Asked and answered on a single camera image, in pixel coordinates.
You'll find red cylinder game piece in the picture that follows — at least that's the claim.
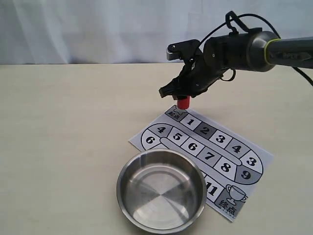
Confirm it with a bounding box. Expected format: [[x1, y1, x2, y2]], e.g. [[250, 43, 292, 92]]
[[177, 96, 190, 110]]

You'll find white backdrop curtain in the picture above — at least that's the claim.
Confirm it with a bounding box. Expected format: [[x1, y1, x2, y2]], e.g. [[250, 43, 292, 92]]
[[0, 0, 313, 64]]

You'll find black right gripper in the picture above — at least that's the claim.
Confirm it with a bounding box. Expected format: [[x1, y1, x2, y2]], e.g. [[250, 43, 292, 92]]
[[158, 53, 230, 100]]

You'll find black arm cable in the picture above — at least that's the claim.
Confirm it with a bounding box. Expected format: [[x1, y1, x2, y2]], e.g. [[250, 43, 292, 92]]
[[199, 10, 313, 87]]

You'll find stainless steel bowl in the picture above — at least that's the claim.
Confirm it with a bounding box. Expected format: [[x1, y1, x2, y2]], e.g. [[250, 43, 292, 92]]
[[116, 149, 206, 235]]

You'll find printed paper game board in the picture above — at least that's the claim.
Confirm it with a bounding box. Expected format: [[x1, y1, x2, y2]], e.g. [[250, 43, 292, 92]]
[[129, 105, 273, 222]]

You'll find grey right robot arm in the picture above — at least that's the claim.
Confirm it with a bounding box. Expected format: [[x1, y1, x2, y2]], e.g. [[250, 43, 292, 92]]
[[159, 29, 313, 100]]

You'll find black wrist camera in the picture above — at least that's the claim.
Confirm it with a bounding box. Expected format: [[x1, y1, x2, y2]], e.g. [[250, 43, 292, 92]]
[[166, 39, 202, 61]]

